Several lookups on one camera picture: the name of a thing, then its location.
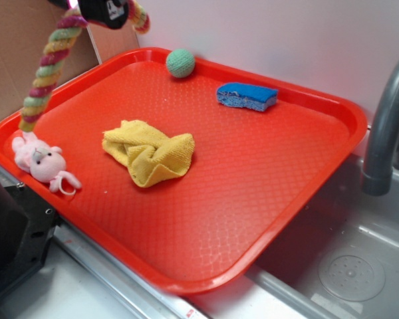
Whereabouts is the multicolored twisted rope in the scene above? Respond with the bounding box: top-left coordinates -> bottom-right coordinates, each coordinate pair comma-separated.
18,0 -> 151,133

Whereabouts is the blue sponge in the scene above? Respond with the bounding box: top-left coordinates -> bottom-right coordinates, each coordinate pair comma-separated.
216,82 -> 279,112

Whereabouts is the pink plush bunny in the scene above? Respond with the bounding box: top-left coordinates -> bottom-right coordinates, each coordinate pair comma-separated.
11,132 -> 82,196

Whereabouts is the green knitted ball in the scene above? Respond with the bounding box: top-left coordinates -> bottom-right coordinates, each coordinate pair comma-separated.
166,49 -> 196,78

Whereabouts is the brown cardboard panel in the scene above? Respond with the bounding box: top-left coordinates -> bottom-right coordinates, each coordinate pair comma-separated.
0,1 -> 139,121

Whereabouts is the grey faucet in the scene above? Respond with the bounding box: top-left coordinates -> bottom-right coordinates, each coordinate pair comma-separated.
360,61 -> 399,196

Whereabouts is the yellow crumpled cloth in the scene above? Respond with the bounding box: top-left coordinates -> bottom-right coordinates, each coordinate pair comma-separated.
102,120 -> 196,188

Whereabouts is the red plastic tray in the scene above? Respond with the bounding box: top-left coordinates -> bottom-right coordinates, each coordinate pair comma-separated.
0,48 -> 367,295

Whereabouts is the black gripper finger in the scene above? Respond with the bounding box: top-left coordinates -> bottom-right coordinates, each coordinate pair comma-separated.
49,0 -> 134,30

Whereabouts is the grey sink basin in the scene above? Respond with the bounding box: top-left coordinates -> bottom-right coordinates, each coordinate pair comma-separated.
247,157 -> 399,318

